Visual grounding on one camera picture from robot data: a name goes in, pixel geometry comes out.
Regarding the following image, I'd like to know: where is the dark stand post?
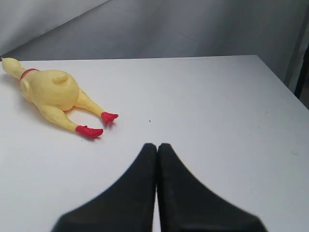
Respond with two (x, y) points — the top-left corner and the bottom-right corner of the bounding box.
(294, 47), (309, 99)

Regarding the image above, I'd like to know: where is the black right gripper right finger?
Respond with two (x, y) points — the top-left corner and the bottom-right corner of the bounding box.
(157, 144), (267, 232)

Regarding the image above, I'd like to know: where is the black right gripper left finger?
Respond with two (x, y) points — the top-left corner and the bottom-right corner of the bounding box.
(53, 144), (157, 232)

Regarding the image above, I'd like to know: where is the yellow rubber chicken toy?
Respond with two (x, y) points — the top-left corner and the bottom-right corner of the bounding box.
(1, 58), (118, 139)

